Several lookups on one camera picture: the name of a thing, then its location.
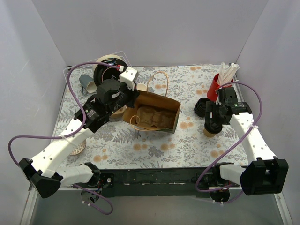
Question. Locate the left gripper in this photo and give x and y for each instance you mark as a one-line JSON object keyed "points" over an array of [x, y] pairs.
{"points": [[132, 95]]}

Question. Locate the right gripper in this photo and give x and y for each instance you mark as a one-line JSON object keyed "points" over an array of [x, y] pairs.
{"points": [[209, 115]]}

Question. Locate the cardboard cup carrier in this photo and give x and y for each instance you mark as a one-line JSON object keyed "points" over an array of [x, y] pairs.
{"points": [[118, 113], [147, 116]]}

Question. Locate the green paper bag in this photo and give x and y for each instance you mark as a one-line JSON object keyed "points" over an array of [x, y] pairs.
{"points": [[156, 101]]}

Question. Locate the single paper cup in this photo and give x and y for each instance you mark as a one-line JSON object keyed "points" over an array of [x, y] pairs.
{"points": [[211, 133]]}

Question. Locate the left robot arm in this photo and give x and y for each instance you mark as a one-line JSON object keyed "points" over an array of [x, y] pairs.
{"points": [[44, 171]]}

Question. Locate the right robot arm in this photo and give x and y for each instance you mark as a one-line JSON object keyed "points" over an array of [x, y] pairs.
{"points": [[265, 173]]}

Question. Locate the stack of black lids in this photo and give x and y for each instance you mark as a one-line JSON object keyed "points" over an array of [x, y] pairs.
{"points": [[200, 107]]}

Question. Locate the red cup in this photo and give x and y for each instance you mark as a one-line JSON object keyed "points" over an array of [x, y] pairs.
{"points": [[212, 92]]}

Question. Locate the stack of paper cups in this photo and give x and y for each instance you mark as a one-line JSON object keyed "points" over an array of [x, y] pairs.
{"points": [[141, 87]]}

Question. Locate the black plate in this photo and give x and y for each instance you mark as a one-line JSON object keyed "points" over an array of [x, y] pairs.
{"points": [[101, 72]]}

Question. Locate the white wrapped straws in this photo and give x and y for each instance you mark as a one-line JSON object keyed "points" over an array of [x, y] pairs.
{"points": [[227, 74]]}

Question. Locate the grey mug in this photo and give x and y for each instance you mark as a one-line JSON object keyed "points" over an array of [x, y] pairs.
{"points": [[87, 84]]}

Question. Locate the floral table mat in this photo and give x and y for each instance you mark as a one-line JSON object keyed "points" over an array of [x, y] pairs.
{"points": [[116, 145]]}

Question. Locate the patterned round coaster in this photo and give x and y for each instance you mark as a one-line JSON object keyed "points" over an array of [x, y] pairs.
{"points": [[79, 149]]}

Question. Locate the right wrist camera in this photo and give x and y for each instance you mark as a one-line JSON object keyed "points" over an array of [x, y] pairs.
{"points": [[220, 96]]}

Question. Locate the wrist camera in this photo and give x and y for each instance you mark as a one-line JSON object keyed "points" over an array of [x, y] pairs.
{"points": [[129, 77], [220, 96]]}

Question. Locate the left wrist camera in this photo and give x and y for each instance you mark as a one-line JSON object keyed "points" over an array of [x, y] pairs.
{"points": [[129, 77]]}

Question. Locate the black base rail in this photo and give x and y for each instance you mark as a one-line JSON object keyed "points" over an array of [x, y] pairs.
{"points": [[151, 182]]}

